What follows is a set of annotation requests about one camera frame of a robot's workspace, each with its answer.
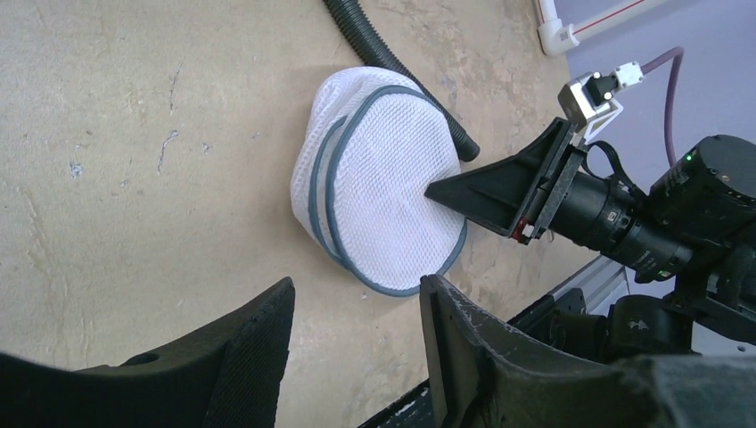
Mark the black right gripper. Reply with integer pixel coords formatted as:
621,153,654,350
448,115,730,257
424,118,694,284

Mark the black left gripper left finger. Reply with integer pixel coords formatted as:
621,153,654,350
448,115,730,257
1,277,295,427

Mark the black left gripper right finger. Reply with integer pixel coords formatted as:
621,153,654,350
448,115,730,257
420,275,755,427

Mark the white mesh laundry bag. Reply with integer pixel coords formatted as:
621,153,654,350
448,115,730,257
290,66,467,297

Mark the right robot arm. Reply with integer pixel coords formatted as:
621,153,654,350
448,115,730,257
425,118,755,363

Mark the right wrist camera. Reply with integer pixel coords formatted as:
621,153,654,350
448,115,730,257
557,62,645,143

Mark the black corrugated hose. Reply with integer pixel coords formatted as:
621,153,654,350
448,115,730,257
321,0,481,163

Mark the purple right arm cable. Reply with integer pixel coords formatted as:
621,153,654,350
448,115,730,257
640,46,686,168

